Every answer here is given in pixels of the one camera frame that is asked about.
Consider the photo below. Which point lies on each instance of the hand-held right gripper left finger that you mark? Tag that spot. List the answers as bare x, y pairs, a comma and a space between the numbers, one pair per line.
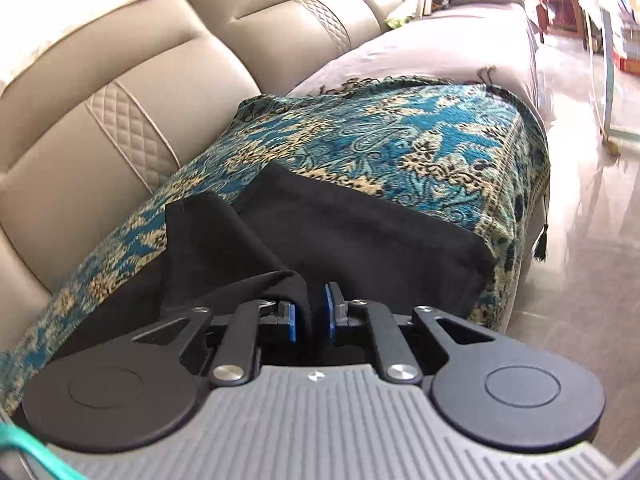
289, 322

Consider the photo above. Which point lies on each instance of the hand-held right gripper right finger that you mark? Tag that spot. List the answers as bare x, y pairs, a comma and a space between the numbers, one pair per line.
331, 315

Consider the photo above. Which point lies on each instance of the black pants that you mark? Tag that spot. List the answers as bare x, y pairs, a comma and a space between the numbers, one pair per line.
350, 220

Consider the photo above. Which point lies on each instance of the blue patterned blanket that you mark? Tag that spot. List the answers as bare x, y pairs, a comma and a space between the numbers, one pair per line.
400, 135

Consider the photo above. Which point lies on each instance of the beige leather sofa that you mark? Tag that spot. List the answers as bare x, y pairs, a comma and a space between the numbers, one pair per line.
65, 175

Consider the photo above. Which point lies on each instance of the pale pink sheet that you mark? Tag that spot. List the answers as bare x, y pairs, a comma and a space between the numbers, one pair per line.
415, 45

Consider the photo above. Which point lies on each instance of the white bag pile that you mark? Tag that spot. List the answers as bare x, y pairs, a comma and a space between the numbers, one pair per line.
415, 0

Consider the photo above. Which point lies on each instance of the wooden chair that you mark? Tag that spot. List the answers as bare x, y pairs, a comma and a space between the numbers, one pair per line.
537, 10

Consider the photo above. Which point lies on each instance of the table with white cloth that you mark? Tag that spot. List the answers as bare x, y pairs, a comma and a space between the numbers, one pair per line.
607, 60

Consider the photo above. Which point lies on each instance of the cream sofa back cover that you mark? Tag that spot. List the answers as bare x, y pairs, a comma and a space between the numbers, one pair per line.
60, 10

